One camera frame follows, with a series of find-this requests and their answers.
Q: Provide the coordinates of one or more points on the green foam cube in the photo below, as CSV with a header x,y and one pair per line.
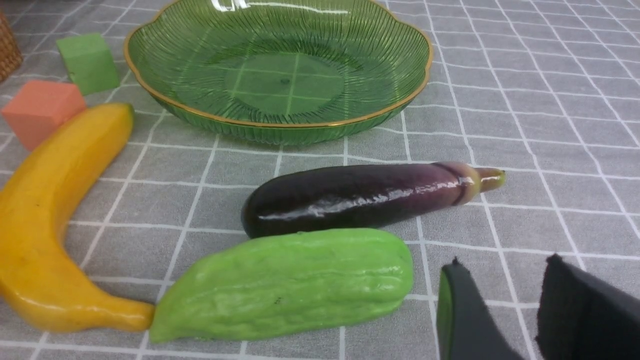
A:
x,y
89,63

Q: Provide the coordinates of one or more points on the purple eggplant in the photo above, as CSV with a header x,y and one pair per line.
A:
x,y
362,196

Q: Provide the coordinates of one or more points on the green bitter gourd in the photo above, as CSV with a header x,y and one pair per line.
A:
x,y
287,284

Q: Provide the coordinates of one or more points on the yellow banana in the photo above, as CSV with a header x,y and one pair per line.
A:
x,y
38,279

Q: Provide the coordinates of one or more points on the orange foam cube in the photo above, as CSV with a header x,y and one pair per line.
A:
x,y
39,108

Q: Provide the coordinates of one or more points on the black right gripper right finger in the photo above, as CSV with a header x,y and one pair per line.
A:
x,y
581,317

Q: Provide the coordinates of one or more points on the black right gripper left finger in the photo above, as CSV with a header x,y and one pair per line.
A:
x,y
465,328

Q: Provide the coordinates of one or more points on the green glass plate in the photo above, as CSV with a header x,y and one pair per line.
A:
x,y
280,72

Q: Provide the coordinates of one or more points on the woven wicker basket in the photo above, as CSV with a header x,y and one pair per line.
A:
x,y
11,57

